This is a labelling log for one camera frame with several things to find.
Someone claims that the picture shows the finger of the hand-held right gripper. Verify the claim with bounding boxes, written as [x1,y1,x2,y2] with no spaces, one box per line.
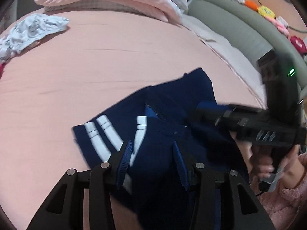
[195,101,237,126]

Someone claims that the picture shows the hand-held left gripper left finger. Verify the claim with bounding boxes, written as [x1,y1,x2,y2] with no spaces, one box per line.
[26,140,133,230]

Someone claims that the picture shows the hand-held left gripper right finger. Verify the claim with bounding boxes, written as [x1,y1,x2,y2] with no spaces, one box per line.
[173,141,276,230]

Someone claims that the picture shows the navy pants with white stripes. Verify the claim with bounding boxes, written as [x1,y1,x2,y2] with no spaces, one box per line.
[72,67,251,230]

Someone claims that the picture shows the person's right forearm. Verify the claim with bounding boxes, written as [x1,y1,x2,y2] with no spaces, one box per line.
[260,152,307,226]

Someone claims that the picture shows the person's right hand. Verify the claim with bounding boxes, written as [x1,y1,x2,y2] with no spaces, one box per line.
[248,146,276,180]

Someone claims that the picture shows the red plush toy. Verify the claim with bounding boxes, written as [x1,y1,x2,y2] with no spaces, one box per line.
[290,36,307,53]

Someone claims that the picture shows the grey padded headboard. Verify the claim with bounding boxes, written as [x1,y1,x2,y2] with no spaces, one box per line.
[187,0,307,94]

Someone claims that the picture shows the pink flower plush toy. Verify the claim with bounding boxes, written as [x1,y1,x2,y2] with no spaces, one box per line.
[271,16,290,35]

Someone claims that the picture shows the pink bed sheet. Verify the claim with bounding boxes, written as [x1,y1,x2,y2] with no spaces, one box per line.
[0,7,267,230]

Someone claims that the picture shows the orange plush toy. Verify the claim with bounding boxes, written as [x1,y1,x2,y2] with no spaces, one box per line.
[245,0,261,11]

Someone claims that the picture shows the yellow plush toy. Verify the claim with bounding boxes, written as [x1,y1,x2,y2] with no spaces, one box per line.
[258,5,276,19]

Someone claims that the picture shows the grey plaid cloth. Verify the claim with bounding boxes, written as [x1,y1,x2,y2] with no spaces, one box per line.
[44,0,145,14]

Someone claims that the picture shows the white patterned garment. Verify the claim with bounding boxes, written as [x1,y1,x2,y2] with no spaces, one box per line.
[0,14,70,61]

